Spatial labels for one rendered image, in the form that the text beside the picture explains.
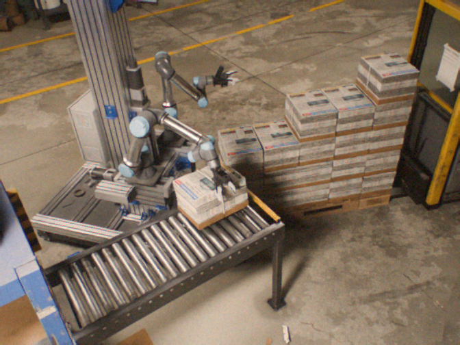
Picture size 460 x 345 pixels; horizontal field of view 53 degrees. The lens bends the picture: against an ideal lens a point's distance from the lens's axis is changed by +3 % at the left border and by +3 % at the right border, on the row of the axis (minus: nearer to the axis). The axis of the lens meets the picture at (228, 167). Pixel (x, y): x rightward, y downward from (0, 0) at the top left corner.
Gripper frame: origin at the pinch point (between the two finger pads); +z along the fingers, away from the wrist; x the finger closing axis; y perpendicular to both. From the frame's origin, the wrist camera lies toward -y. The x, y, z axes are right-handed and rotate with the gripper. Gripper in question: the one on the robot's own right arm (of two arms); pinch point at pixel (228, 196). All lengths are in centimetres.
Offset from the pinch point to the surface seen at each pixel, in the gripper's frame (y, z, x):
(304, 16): 407, -140, -418
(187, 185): 18.8, -13.7, 15.1
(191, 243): 14.1, 18.8, 28.2
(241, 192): 9.4, 2.9, -13.6
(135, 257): 22, 13, 61
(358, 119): 25, -5, -133
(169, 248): 17.1, 16.4, 41.1
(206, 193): 5.9, -6.8, 10.2
